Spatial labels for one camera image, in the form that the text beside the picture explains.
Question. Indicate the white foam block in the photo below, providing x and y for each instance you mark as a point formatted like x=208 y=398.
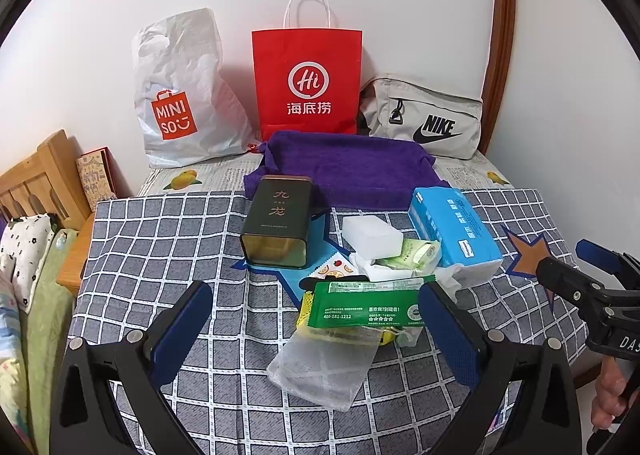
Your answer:
x=371 y=237

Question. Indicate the blue tissue pack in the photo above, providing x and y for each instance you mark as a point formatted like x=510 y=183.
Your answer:
x=444 y=214

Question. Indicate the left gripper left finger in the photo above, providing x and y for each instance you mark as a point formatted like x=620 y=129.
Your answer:
x=85 y=418

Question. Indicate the green blanket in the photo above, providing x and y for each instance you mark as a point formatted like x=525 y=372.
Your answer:
x=44 y=331

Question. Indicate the brown wooden door frame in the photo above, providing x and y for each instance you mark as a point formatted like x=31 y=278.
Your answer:
x=497 y=70

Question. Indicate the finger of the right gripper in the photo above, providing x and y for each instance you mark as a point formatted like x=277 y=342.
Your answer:
x=623 y=266
x=573 y=286

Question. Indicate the green tissue packet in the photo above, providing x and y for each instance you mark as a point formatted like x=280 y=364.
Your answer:
x=416 y=255

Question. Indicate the white Miniso plastic bag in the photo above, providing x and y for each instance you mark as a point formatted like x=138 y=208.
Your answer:
x=186 y=111

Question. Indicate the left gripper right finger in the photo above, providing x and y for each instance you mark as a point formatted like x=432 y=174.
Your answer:
x=545 y=415

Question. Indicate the purple towel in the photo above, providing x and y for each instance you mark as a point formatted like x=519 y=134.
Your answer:
x=348 y=171

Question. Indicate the floral white pillow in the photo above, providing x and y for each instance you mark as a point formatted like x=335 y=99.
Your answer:
x=24 y=247

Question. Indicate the dark green tea tin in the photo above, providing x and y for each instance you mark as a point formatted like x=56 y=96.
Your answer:
x=275 y=230

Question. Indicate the beige Nike bag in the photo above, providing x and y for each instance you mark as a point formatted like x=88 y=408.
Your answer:
x=443 y=124

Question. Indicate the clear mesh drawstring pouch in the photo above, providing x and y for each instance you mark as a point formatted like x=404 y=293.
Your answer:
x=326 y=367

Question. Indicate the patterned brown book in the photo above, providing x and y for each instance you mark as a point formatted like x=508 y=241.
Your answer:
x=94 y=170

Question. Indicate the fruit print packet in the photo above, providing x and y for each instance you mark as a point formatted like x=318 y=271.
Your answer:
x=335 y=267

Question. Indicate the checkered grey bed sheet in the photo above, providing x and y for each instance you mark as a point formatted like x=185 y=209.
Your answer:
x=145 y=252

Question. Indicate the person's right hand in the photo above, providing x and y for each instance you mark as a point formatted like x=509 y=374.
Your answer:
x=610 y=385

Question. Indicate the wooden headboard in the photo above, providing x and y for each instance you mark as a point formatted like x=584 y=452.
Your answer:
x=48 y=182

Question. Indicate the green wet wipe packet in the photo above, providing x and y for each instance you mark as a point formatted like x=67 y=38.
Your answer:
x=372 y=304

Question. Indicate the red Haidilao paper bag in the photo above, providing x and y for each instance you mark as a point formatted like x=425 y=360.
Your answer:
x=307 y=79

